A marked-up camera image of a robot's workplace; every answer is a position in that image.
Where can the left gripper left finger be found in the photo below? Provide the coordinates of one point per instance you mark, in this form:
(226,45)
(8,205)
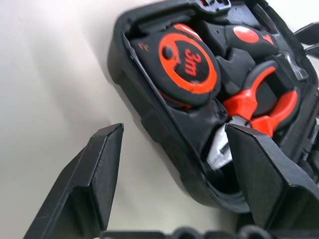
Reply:
(82,184)

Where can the black plastic tool case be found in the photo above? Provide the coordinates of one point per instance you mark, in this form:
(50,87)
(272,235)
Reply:
(154,119)

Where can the black orange tape measure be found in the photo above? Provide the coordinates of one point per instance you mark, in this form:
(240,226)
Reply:
(187,74)

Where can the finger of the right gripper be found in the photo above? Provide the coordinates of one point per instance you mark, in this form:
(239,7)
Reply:
(314,49)
(310,31)

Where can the silver head claw hammer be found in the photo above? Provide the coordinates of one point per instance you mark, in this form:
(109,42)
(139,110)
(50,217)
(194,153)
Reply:
(297,71)

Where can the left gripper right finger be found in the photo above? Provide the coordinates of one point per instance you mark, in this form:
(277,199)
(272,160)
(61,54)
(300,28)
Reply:
(269,184)

